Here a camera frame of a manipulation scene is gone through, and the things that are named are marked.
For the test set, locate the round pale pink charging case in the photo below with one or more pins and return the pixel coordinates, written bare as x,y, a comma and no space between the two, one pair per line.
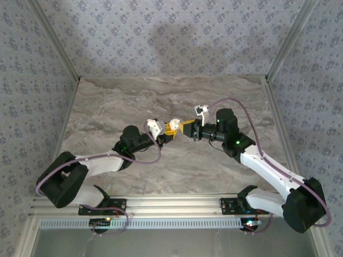
175,123

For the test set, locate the black controller board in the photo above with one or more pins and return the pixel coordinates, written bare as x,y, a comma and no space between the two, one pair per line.
100,222
250,225

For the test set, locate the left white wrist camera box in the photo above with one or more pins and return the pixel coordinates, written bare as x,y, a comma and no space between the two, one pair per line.
155,126

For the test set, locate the aluminium mounting rail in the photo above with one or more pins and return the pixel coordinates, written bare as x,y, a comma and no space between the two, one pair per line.
174,206

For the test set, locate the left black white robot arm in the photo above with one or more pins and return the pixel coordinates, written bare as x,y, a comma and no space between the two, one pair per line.
99,163

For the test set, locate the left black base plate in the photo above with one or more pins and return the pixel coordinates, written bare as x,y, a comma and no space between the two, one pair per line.
118,206

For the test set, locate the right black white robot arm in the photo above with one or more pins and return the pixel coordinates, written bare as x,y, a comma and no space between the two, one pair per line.
268,163

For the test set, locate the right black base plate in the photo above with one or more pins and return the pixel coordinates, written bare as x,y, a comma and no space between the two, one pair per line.
230,207

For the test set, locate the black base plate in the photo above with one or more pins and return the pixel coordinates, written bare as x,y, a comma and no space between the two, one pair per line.
230,207
118,206

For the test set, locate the aluminium frame post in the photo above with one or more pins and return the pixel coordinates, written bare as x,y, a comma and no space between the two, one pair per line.
289,40
56,40

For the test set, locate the aluminium frame leg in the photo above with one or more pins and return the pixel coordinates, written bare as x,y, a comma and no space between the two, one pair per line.
26,241
323,246

